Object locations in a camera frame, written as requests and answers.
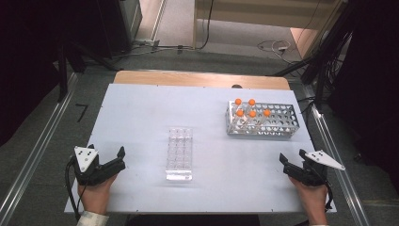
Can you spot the black metal stand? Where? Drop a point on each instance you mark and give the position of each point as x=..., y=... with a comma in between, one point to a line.
x=62, y=72
x=320, y=62

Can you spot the clear acrylic tube rack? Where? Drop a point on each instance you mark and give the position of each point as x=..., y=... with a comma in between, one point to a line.
x=179, y=153

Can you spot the beige table frame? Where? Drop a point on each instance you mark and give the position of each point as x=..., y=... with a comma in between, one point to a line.
x=266, y=14

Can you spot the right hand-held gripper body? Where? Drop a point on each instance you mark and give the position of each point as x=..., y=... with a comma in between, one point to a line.
x=323, y=158

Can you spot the grey power strip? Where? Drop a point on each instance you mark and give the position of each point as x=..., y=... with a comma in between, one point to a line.
x=146, y=42

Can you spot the light brown panel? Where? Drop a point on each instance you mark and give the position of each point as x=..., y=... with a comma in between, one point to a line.
x=302, y=40

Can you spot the perforated metal tube rack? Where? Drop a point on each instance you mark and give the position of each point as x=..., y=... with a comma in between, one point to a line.
x=280, y=121

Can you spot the black cabinet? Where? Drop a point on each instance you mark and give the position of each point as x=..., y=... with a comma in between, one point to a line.
x=116, y=25

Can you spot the metal floor rail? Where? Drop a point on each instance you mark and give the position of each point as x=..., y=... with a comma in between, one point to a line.
x=332, y=157
x=40, y=147

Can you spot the person's right hand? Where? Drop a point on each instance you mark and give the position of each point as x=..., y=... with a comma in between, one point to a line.
x=313, y=199

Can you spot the dark round object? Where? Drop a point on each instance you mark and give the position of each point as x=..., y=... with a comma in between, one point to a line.
x=236, y=86

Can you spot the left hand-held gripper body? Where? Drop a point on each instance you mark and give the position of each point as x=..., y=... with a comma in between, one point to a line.
x=84, y=157

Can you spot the black curtain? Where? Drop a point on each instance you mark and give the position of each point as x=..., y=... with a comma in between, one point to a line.
x=373, y=78
x=28, y=62

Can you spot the person's left hand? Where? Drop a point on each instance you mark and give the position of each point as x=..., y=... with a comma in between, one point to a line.
x=94, y=197

